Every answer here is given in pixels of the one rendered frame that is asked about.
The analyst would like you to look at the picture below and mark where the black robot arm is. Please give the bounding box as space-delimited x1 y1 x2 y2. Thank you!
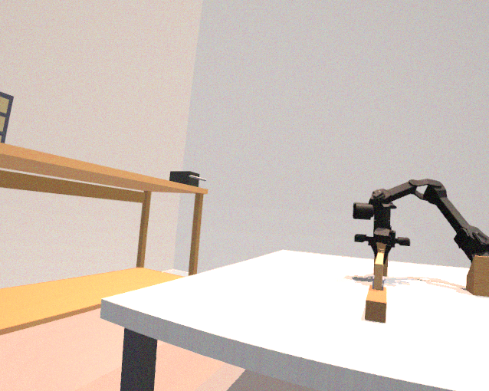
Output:
353 179 489 263

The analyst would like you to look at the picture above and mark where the long brown wooden rail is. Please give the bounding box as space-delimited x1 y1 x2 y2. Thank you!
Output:
374 248 384 290

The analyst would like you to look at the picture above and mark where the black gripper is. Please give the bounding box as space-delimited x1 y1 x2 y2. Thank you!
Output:
355 220 410 264

